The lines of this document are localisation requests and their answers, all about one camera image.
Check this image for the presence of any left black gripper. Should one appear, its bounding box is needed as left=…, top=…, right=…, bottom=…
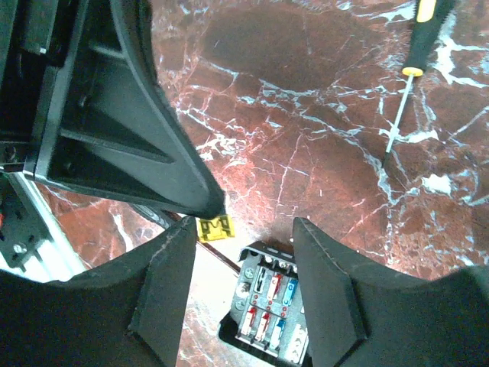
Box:
left=1, top=1, right=225, bottom=219

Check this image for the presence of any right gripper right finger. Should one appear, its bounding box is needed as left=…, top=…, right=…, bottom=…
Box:
left=293, top=218, right=488, bottom=366

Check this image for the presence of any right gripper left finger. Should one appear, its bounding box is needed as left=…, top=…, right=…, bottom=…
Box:
left=1, top=216, right=197, bottom=366

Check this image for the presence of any blue fuse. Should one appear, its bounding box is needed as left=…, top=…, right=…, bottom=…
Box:
left=282, top=278, right=298, bottom=307

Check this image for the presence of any black fuse box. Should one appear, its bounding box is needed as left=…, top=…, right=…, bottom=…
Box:
left=218, top=242, right=313, bottom=366

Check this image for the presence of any yellow fuse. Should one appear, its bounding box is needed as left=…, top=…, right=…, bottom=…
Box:
left=197, top=214, right=235, bottom=243

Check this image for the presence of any yellow black screwdriver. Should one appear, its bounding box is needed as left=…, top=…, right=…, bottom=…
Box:
left=381, top=0, right=457, bottom=167

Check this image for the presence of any aluminium front rail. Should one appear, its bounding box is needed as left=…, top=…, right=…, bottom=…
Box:
left=1, top=174, right=86, bottom=282

